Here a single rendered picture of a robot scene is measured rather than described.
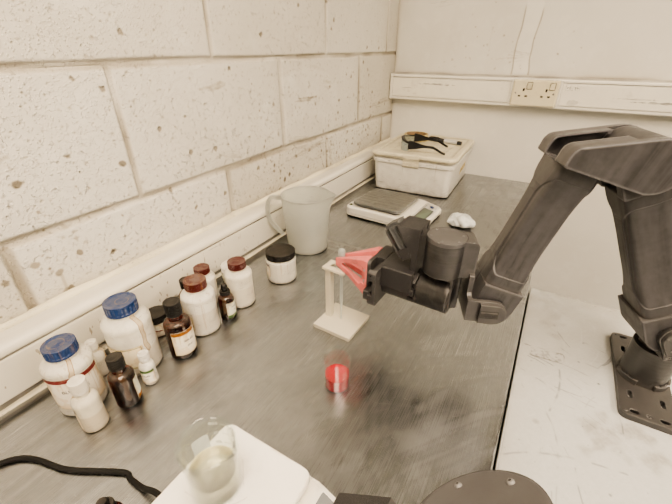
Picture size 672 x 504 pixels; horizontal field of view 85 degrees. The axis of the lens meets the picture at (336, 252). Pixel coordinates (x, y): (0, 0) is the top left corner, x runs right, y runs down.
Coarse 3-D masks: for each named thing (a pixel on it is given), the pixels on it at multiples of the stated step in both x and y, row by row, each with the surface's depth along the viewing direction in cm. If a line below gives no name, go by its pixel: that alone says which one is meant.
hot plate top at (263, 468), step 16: (240, 432) 42; (240, 448) 40; (256, 448) 40; (272, 448) 40; (240, 464) 39; (256, 464) 39; (272, 464) 39; (288, 464) 39; (176, 480) 37; (256, 480) 37; (272, 480) 37; (288, 480) 37; (304, 480) 37; (160, 496) 36; (176, 496) 36; (240, 496) 36; (256, 496) 36; (272, 496) 36; (288, 496) 36
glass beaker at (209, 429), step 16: (208, 416) 36; (224, 416) 35; (192, 432) 35; (208, 432) 36; (224, 432) 36; (176, 448) 33; (192, 448) 36; (224, 464) 32; (192, 480) 32; (208, 480) 32; (224, 480) 33; (240, 480) 36; (192, 496) 34; (208, 496) 33; (224, 496) 34
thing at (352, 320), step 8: (328, 264) 67; (328, 272) 67; (336, 272) 65; (328, 280) 68; (328, 288) 69; (328, 296) 70; (328, 304) 71; (336, 304) 76; (328, 312) 72; (336, 312) 73; (344, 312) 73; (352, 312) 73; (360, 312) 73; (320, 320) 71; (328, 320) 71; (336, 320) 71; (344, 320) 71; (352, 320) 71; (360, 320) 71; (320, 328) 70; (328, 328) 69; (336, 328) 69; (344, 328) 69; (352, 328) 69; (360, 328) 70; (336, 336) 68; (344, 336) 67; (352, 336) 68
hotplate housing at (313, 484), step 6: (312, 480) 39; (312, 486) 38; (318, 486) 39; (306, 492) 38; (312, 492) 38; (318, 492) 38; (324, 492) 38; (300, 498) 37; (306, 498) 37; (312, 498) 38; (318, 498) 38; (330, 498) 38
